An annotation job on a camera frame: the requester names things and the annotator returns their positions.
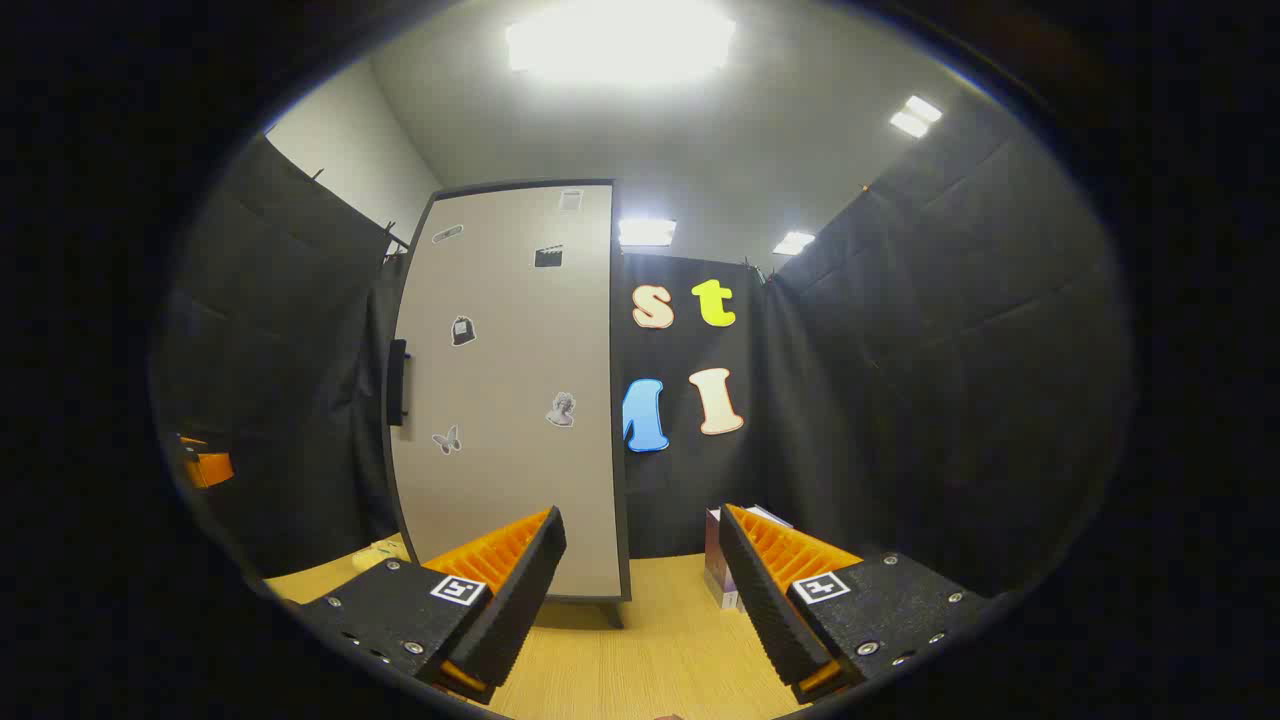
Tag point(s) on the light grey cabinet door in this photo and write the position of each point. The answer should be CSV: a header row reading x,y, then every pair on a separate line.
x,y
510,460

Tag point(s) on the small ceiling light panel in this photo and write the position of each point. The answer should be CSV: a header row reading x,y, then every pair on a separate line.
x,y
793,243

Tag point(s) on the black backdrop cloth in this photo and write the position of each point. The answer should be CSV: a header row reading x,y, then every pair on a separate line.
x,y
900,400

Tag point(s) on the double ceiling light panel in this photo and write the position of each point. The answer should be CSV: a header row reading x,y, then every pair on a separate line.
x,y
915,116

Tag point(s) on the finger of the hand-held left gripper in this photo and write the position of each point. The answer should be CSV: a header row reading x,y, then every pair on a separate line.
x,y
212,470

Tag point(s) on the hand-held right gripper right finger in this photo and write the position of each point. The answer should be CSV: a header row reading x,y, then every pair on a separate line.
x,y
760,600

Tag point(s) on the pink cover book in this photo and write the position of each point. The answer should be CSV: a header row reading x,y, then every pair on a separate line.
x,y
718,570

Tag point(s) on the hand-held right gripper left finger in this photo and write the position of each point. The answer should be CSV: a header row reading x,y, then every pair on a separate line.
x,y
525,590

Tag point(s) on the dark grey cabinet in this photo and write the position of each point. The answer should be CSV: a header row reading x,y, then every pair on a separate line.
x,y
620,500

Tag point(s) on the large ceiling light panel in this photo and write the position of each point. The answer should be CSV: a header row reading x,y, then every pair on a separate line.
x,y
620,40

